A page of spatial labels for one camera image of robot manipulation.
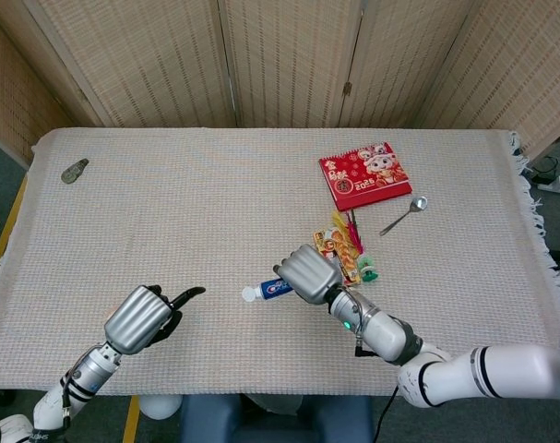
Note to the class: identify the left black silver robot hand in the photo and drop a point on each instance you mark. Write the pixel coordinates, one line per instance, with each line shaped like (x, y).
(134, 323)

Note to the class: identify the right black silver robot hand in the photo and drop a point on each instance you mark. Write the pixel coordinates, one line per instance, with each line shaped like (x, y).
(309, 274)

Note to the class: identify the blue white toothpaste tube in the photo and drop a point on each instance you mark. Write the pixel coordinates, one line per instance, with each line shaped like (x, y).
(272, 288)

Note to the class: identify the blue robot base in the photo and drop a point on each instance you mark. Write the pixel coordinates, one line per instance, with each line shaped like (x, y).
(206, 420)

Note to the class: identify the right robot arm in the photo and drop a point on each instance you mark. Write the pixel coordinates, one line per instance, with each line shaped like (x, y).
(445, 374)

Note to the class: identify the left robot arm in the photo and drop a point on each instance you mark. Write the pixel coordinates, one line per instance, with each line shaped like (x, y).
(90, 371)

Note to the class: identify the yellow red snack packet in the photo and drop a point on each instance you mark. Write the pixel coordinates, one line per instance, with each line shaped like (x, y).
(328, 242)

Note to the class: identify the feather shuttlecock with green base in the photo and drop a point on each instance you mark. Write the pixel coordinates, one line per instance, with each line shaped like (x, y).
(368, 270)

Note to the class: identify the white round ball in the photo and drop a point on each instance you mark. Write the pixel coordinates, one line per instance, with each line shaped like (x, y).
(159, 406)

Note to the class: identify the yellow floor tape strip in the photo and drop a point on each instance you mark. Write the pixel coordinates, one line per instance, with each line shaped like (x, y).
(9, 221)
(132, 420)

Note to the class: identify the red desk calendar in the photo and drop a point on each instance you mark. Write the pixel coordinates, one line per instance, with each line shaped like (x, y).
(365, 177)

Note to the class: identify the beige woven tablecloth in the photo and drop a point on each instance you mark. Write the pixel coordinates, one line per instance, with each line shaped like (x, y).
(215, 207)

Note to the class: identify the metal spoon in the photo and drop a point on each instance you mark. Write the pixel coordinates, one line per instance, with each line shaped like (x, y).
(418, 203)

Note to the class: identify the grey-green stone figure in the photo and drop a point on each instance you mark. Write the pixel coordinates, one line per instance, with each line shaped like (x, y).
(74, 171)

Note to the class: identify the woven folding screen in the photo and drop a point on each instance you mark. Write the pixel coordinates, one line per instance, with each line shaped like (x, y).
(284, 60)

